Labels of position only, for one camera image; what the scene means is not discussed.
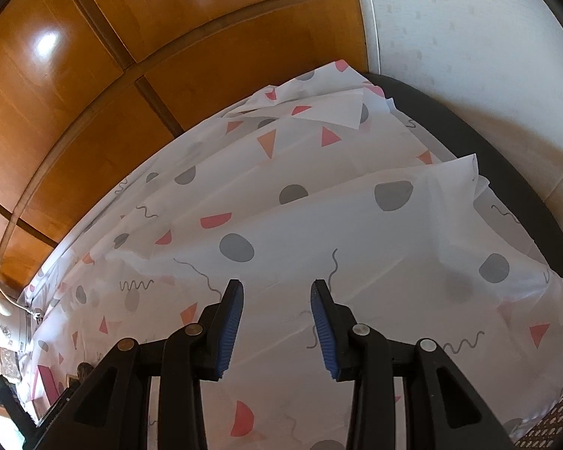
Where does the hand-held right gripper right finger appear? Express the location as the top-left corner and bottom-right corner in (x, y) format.
(310, 279), (517, 450)

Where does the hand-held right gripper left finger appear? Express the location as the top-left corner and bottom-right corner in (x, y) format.
(35, 279), (245, 450)

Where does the pink shallow box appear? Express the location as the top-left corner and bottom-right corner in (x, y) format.
(28, 363), (65, 414)

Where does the white ceramic teapot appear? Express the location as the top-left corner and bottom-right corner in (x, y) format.
(0, 297), (33, 352)

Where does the white patterned tablecloth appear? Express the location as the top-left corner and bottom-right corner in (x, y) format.
(16, 58), (563, 450)

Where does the brown dotted woven surface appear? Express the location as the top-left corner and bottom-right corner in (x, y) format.
(516, 370), (563, 450)

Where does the black curved furniture edge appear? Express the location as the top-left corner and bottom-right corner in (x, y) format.
(366, 72), (563, 385)

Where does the white power cable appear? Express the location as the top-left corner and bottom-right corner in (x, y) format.
(0, 276), (44, 320)

